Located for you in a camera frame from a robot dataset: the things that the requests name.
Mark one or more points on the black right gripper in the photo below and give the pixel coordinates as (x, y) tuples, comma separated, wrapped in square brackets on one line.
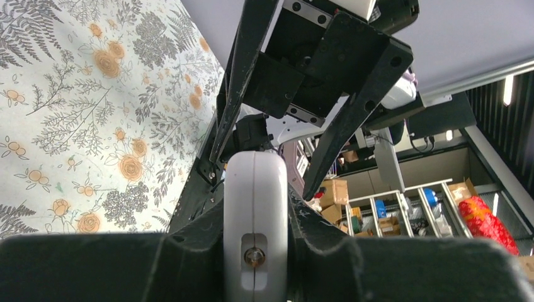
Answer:
[(308, 59)]

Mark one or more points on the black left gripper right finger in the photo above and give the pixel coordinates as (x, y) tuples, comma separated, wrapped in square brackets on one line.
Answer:
[(326, 264)]

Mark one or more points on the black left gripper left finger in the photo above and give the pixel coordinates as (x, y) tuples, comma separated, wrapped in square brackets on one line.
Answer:
[(181, 266)]

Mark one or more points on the white air conditioner remote control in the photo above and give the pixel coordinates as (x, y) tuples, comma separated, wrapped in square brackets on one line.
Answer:
[(255, 232)]

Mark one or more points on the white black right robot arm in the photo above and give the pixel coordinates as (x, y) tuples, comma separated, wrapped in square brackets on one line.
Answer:
[(250, 131)]

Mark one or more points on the cardboard box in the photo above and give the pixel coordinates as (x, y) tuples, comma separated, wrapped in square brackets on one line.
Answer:
[(336, 192)]

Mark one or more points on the grey metal storage shelf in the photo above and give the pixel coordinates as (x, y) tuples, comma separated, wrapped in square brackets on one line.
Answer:
[(424, 210)]

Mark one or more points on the red patterned bag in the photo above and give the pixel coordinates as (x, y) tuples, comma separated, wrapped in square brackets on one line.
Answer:
[(482, 222)]

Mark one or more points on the floral patterned table mat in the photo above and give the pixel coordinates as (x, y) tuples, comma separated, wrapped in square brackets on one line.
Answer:
[(104, 105)]

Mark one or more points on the aluminium frame rail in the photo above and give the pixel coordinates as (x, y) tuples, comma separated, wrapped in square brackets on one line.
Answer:
[(484, 78)]

